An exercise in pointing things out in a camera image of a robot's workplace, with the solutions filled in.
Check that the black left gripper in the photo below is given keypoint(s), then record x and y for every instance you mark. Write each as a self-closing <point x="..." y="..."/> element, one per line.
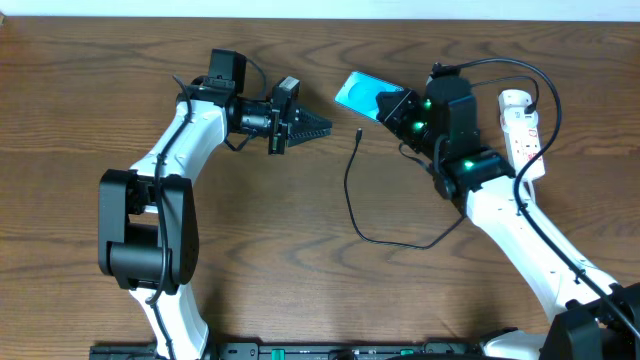
<point x="280" y="125"/>

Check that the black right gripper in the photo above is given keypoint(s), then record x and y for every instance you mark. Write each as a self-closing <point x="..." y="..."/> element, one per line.
<point x="393" y="117"/>

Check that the Galaxy smartphone with cyan screen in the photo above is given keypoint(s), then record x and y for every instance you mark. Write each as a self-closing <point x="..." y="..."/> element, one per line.
<point x="359" y="91"/>

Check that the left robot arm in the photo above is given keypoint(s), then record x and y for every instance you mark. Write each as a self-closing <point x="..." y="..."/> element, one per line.
<point x="148" y="236"/>

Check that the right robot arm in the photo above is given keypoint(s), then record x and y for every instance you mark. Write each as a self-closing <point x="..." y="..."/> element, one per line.
<point x="592" y="316"/>

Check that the white USB charger plug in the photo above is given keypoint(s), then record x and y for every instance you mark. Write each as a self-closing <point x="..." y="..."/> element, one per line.
<point x="514" y="106"/>

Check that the white power strip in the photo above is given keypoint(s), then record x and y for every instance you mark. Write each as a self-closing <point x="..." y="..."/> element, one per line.
<point x="522" y="144"/>

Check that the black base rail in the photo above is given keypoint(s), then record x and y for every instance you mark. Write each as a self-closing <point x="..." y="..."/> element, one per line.
<point x="431" y="350"/>

